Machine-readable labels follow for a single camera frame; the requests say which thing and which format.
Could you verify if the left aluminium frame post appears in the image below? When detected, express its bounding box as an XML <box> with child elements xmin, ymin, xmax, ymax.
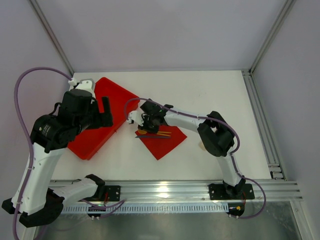
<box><xmin>28</xmin><ymin>0</ymin><xmax>75</xmax><ymax>76</ymax></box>

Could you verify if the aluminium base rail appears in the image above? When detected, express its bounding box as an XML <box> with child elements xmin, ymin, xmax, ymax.
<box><xmin>105</xmin><ymin>179</ymin><xmax>303</xmax><ymax>205</ymax></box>

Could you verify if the red plastic tray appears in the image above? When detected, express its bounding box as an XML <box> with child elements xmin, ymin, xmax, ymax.
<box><xmin>68</xmin><ymin>77</ymin><xmax>140</xmax><ymax>160</ymax></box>

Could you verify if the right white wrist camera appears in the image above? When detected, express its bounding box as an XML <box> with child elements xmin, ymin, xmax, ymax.
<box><xmin>126</xmin><ymin>110</ymin><xmax>144</xmax><ymax>126</ymax></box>

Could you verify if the purple cable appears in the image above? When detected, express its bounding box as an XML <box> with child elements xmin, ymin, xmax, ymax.
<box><xmin>12</xmin><ymin>67</ymin><xmax>72</xmax><ymax>240</ymax></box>
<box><xmin>124</xmin><ymin>97</ymin><xmax>266</xmax><ymax>221</ymax></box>

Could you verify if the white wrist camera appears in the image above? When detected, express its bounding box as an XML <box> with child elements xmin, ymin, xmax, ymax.
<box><xmin>126</xmin><ymin>110</ymin><xmax>144</xmax><ymax>126</ymax></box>
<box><xmin>68</xmin><ymin>77</ymin><xmax>96</xmax><ymax>98</ymax></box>

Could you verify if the right aluminium side rail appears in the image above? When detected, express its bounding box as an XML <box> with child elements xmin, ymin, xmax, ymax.
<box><xmin>241</xmin><ymin>69</ymin><xmax>287</xmax><ymax>181</ymax></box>

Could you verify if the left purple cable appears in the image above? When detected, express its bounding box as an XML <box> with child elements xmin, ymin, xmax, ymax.
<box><xmin>12</xmin><ymin>67</ymin><xmax>72</xmax><ymax>240</ymax></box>

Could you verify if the red paper napkin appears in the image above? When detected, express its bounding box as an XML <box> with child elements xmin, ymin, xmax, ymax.
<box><xmin>135</xmin><ymin>125</ymin><xmax>187</xmax><ymax>160</ymax></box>

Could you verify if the right aluminium frame post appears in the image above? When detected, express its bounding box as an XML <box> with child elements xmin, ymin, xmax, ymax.
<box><xmin>248</xmin><ymin>0</ymin><xmax>296</xmax><ymax>75</ymax></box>

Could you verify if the slotted white cable duct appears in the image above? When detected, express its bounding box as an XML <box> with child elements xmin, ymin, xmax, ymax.
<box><xmin>62</xmin><ymin>202</ymin><xmax>229</xmax><ymax>215</ymax></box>

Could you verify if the yellow plastic spoon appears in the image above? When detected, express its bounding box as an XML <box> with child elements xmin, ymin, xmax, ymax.
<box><xmin>137</xmin><ymin>129</ymin><xmax>159</xmax><ymax>135</ymax></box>

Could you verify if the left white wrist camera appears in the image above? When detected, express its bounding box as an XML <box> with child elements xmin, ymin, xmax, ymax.
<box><xmin>68</xmin><ymin>77</ymin><xmax>96</xmax><ymax>98</ymax></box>

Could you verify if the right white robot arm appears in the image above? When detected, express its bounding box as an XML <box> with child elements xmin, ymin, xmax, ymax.
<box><xmin>129</xmin><ymin>99</ymin><xmax>246</xmax><ymax>199</ymax></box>

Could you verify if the aluminium frame post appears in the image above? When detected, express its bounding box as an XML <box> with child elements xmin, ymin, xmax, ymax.
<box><xmin>248</xmin><ymin>0</ymin><xmax>296</xmax><ymax>75</ymax></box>
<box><xmin>28</xmin><ymin>0</ymin><xmax>75</xmax><ymax>76</ymax></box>

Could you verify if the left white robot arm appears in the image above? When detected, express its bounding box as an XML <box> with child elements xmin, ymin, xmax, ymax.
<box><xmin>2</xmin><ymin>89</ymin><xmax>113</xmax><ymax>228</ymax></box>

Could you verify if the cream utensil case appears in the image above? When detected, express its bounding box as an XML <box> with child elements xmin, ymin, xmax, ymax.
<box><xmin>198</xmin><ymin>142</ymin><xmax>206</xmax><ymax>151</ymax></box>

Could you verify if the black mounting plate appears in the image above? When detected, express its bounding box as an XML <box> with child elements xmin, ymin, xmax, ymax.
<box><xmin>208</xmin><ymin>182</ymin><xmax>255</xmax><ymax>200</ymax></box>
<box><xmin>102</xmin><ymin>185</ymin><xmax>121</xmax><ymax>202</ymax></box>

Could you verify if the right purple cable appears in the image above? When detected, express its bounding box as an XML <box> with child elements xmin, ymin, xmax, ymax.
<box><xmin>124</xmin><ymin>97</ymin><xmax>266</xmax><ymax>221</ymax></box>

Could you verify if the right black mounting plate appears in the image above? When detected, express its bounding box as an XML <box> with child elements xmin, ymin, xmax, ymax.
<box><xmin>208</xmin><ymin>182</ymin><xmax>255</xmax><ymax>200</ymax></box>

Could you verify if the yellow plastic fork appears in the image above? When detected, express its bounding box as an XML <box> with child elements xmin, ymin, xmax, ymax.
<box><xmin>156</xmin><ymin>131</ymin><xmax>171</xmax><ymax>137</ymax></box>

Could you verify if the blue plastic knife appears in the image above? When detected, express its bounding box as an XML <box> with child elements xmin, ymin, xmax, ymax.
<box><xmin>135</xmin><ymin>135</ymin><xmax>171</xmax><ymax>139</ymax></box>

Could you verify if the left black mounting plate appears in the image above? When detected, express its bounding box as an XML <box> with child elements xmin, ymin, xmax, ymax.
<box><xmin>102</xmin><ymin>185</ymin><xmax>121</xmax><ymax>202</ymax></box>

